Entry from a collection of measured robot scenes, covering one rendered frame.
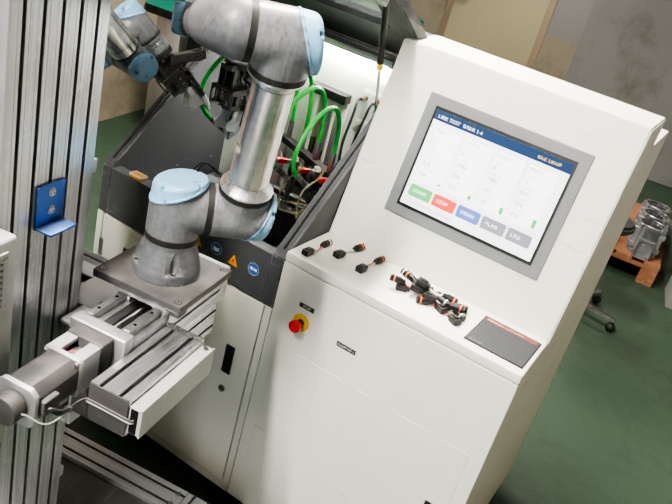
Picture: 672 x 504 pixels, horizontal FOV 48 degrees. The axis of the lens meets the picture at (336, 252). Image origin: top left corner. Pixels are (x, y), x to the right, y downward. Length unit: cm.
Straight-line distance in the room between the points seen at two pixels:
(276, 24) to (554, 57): 753
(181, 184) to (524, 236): 91
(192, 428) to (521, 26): 698
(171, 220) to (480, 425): 91
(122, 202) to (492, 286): 115
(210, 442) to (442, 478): 81
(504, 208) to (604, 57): 587
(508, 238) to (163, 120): 116
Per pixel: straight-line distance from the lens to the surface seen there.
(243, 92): 194
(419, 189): 209
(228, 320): 225
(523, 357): 192
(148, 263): 166
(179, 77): 219
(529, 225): 201
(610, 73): 785
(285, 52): 140
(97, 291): 179
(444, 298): 197
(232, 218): 161
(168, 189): 158
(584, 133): 200
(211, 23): 140
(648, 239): 538
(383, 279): 203
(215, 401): 242
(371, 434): 211
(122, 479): 235
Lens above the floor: 191
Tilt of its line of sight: 26 degrees down
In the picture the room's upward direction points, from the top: 16 degrees clockwise
